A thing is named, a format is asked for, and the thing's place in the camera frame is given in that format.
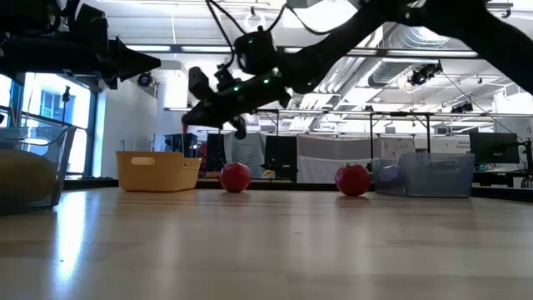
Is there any long ceiling light bar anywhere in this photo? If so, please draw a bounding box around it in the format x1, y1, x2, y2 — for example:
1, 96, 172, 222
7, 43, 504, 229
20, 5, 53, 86
124, 43, 480, 58

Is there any gray cloth cover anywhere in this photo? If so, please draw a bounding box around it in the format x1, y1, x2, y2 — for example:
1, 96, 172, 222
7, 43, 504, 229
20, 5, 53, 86
223, 132, 266, 178

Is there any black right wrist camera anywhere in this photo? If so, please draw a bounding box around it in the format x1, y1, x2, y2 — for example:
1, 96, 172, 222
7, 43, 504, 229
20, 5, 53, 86
187, 65, 243, 101

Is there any gray translucent plastic basket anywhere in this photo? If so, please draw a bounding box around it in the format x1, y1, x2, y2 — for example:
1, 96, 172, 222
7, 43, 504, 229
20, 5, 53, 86
0, 126, 78, 214
371, 152, 476, 198

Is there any white cloth cover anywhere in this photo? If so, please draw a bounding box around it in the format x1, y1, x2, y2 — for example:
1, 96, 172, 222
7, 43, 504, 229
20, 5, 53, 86
296, 134, 416, 184

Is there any black background workstation frame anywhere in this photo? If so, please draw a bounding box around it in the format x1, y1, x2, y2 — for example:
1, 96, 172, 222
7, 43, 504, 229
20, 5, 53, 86
164, 107, 533, 168

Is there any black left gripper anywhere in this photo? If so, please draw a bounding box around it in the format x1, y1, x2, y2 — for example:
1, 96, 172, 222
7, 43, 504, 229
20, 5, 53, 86
0, 35, 162, 83

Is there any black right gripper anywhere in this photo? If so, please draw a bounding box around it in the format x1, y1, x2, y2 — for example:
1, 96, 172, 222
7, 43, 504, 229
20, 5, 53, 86
181, 69, 293, 141

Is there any yellow plastic basket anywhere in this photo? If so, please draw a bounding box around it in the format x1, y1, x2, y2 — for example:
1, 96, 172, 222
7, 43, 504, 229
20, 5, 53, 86
115, 150, 203, 193

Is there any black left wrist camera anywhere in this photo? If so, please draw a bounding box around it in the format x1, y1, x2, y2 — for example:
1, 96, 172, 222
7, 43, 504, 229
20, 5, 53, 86
66, 2, 110, 43

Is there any black computer monitor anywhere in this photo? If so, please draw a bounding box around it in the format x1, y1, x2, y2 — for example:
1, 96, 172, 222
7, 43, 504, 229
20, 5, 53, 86
469, 132, 521, 165

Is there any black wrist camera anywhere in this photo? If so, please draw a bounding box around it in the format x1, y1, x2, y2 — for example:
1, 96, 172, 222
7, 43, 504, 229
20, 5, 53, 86
187, 65, 243, 101
66, 2, 110, 43

